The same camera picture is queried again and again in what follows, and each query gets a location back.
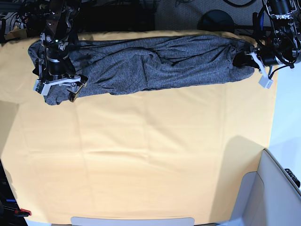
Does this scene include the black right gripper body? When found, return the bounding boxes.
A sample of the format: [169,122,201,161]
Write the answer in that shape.
[33,57,79,91]

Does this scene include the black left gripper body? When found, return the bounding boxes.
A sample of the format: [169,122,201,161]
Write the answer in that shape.
[244,46,284,69]

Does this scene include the grey long-sleeve T-shirt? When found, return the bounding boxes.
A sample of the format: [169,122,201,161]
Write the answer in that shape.
[27,34,257,106]

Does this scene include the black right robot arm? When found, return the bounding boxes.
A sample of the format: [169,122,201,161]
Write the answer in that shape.
[32,0,87,102]

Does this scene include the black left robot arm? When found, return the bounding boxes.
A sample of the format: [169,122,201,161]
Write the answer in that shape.
[233,0,301,68]

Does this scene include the black round chair base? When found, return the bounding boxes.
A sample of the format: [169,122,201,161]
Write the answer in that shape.
[197,9,235,33]

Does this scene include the yellow table cloth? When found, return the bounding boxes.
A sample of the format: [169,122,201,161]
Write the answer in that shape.
[0,39,277,224]

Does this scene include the red black clamp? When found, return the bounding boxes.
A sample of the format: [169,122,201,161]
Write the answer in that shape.
[14,209,32,218]

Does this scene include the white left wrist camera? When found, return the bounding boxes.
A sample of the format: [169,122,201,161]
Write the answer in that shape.
[244,50,273,89]

